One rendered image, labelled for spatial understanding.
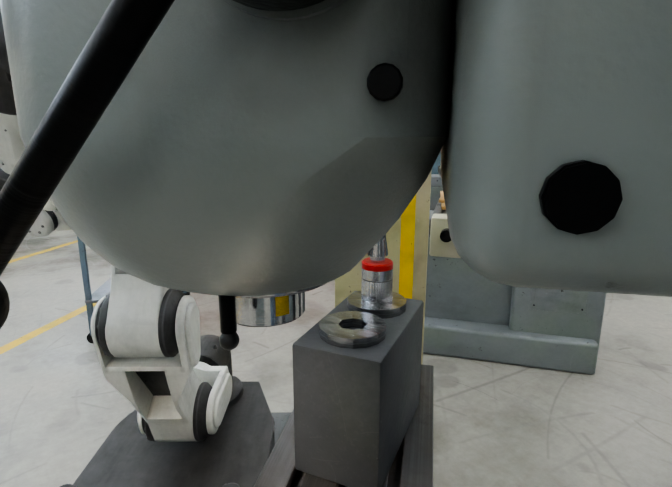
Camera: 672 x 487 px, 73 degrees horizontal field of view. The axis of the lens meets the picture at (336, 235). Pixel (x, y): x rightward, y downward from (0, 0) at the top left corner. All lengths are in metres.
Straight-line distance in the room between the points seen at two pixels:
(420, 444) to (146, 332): 0.55
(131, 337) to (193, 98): 0.85
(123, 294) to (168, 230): 0.81
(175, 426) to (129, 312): 0.37
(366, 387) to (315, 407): 0.08
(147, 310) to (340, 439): 0.50
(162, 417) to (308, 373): 0.66
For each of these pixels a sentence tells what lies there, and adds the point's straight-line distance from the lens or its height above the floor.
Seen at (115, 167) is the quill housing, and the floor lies 1.37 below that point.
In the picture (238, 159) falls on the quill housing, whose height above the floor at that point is 1.38.
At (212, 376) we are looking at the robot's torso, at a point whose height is 0.72.
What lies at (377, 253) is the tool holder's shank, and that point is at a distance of 0.66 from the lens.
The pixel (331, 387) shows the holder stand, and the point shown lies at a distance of 0.59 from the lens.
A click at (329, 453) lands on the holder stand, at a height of 0.98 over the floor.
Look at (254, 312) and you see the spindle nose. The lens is 0.25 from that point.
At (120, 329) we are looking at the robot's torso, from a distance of 0.99.
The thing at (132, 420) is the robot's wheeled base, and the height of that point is 0.57.
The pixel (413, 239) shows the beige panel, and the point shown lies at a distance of 2.01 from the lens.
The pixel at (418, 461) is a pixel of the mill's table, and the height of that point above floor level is 0.94.
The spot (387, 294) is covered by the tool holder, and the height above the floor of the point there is 1.15.
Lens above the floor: 1.39
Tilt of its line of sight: 13 degrees down
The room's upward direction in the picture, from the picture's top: straight up
